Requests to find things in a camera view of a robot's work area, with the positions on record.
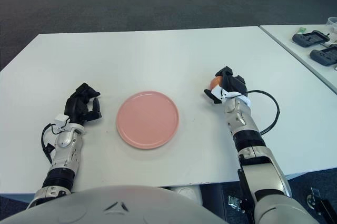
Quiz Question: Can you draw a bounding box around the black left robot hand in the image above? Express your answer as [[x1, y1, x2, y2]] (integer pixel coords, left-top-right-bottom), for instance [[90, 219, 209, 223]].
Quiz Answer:
[[65, 82, 103, 126]]

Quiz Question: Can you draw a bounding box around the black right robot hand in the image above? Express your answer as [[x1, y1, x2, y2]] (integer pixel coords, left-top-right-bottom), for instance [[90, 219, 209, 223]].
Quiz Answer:
[[203, 65, 249, 105]]

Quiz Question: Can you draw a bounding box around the red yellow apple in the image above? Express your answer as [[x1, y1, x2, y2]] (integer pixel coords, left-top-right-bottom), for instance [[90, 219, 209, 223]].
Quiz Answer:
[[209, 75, 225, 90]]

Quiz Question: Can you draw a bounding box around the round pink plate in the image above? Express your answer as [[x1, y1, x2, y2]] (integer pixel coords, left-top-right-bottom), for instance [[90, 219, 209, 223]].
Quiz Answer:
[[116, 91, 181, 150]]

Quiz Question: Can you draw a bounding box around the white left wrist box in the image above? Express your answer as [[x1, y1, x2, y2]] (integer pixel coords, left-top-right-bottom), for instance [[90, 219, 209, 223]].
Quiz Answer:
[[54, 113, 70, 128]]

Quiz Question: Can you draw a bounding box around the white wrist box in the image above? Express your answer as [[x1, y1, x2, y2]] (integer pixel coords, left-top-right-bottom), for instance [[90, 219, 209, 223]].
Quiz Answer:
[[211, 84, 231, 103], [54, 113, 70, 128]]

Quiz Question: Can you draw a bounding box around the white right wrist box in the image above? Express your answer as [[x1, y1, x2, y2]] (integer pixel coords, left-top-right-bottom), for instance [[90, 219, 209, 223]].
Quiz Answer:
[[211, 84, 231, 103]]

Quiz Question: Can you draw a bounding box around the grey handheld controller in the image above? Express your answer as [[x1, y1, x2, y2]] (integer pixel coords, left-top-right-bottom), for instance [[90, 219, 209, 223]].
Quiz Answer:
[[291, 30, 330, 48], [309, 46, 337, 66]]

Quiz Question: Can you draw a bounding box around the grey robot torso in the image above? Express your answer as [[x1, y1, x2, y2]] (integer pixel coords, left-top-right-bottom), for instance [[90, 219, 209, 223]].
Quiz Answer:
[[0, 184, 237, 224]]

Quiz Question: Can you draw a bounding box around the clear plastic container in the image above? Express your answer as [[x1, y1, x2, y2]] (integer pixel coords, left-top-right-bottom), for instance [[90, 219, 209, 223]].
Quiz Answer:
[[327, 17, 337, 33]]

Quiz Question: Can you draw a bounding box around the glossy white robot hip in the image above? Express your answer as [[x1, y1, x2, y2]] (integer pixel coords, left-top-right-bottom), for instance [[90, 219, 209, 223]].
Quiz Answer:
[[170, 184, 201, 201]]

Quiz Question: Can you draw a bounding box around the black wheeled stand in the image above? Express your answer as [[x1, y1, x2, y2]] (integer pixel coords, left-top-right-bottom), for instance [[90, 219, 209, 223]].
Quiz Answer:
[[306, 187, 337, 217]]

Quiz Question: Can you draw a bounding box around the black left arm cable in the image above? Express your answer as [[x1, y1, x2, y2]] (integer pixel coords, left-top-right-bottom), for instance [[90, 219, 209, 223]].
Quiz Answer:
[[40, 122, 57, 163]]

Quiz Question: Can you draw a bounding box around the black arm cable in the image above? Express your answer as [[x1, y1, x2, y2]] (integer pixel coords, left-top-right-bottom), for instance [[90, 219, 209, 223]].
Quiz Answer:
[[40, 122, 57, 163], [223, 90, 280, 135]]

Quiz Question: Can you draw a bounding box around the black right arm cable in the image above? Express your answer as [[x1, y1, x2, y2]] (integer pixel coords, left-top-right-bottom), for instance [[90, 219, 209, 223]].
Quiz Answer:
[[223, 90, 280, 135]]

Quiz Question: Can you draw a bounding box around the white table frame beam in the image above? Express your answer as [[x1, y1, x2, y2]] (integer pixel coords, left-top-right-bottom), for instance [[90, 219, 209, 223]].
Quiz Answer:
[[285, 165, 337, 181]]

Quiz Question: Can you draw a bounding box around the silver metal bracket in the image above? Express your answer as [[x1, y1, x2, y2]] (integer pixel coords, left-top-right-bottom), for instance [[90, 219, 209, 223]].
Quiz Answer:
[[227, 195, 243, 212]]

